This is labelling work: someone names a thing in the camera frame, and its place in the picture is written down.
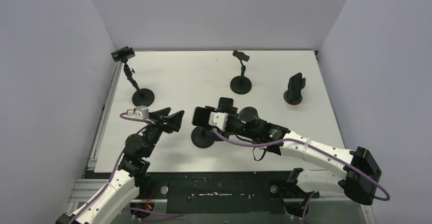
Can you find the brown wooden round phone stand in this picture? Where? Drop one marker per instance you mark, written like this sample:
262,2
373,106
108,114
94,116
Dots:
292,100

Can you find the black smartphone white edge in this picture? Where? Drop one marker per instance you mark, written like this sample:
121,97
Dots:
201,116

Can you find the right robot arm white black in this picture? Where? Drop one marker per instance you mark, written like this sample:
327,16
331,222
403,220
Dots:
354,173

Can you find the dark blue-edged smartphone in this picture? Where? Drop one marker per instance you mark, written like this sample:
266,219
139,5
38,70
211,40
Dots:
296,84

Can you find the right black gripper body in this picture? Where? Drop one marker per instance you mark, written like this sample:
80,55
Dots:
223,108

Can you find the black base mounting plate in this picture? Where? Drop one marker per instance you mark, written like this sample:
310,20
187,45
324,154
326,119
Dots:
222,193

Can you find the black round-base phone stand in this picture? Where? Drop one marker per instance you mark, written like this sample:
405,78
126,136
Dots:
241,84

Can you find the tall black tripod phone stand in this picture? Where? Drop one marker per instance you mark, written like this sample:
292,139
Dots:
142,96

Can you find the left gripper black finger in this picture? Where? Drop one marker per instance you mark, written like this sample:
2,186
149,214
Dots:
160,113
172,123

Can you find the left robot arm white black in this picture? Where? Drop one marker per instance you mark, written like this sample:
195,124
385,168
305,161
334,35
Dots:
129,175

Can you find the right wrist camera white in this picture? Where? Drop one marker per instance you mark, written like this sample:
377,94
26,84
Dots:
218,120

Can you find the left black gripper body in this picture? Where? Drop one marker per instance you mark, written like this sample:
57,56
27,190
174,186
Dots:
159,126

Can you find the aluminium frame rail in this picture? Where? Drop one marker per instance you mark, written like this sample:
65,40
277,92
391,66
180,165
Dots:
91,182

